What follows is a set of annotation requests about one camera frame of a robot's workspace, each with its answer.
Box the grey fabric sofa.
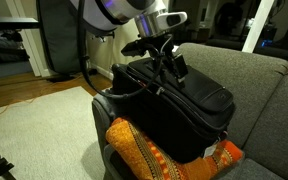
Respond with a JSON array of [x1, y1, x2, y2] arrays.
[[91, 42, 288, 180]]

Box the blue lit device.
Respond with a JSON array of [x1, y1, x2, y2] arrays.
[[261, 39, 274, 48]]

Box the orange patterned pillow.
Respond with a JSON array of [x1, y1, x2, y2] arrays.
[[104, 117, 244, 180]]

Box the orange floor cable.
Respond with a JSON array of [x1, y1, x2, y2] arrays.
[[0, 71, 88, 123]]

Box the dark garment bag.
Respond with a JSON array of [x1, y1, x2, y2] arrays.
[[36, 0, 87, 75]]

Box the white luggage tag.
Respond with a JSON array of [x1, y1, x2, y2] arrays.
[[201, 143, 217, 159]]

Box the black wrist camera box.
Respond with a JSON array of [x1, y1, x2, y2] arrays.
[[120, 39, 152, 58]]

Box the cream floor rug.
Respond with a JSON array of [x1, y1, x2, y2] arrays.
[[0, 85, 107, 180]]

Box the white window frame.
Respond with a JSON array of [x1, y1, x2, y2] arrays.
[[170, 0, 276, 56]]

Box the black wall bracket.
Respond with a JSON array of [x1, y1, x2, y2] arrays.
[[91, 31, 116, 43]]

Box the black fabric wheeled suitcase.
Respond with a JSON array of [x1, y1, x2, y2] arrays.
[[110, 55, 237, 164]]

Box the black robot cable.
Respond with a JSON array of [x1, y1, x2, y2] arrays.
[[77, 0, 172, 101]]

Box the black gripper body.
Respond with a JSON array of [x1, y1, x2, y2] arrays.
[[143, 33, 177, 66]]

